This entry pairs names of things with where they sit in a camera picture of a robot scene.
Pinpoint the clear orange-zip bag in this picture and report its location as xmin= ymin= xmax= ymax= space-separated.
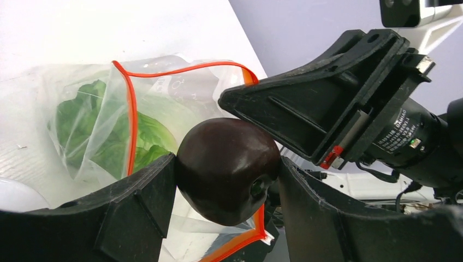
xmin=40 ymin=55 xmax=278 ymax=261

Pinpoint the green lettuce head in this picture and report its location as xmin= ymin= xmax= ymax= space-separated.
xmin=49 ymin=79 xmax=180 ymax=181

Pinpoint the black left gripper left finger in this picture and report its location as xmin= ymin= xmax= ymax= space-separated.
xmin=1 ymin=154 xmax=176 ymax=261

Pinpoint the white plastic food bin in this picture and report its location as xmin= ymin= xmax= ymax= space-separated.
xmin=1 ymin=177 xmax=50 ymax=212

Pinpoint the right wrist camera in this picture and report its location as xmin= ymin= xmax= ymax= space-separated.
xmin=379 ymin=0 xmax=462 ymax=55

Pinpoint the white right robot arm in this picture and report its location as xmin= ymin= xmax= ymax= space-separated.
xmin=218 ymin=29 xmax=462 ymax=203

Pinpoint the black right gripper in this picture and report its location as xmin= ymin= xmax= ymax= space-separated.
xmin=218 ymin=29 xmax=435 ymax=169

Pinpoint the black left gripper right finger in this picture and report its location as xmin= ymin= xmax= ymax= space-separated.
xmin=279 ymin=157 xmax=462 ymax=261

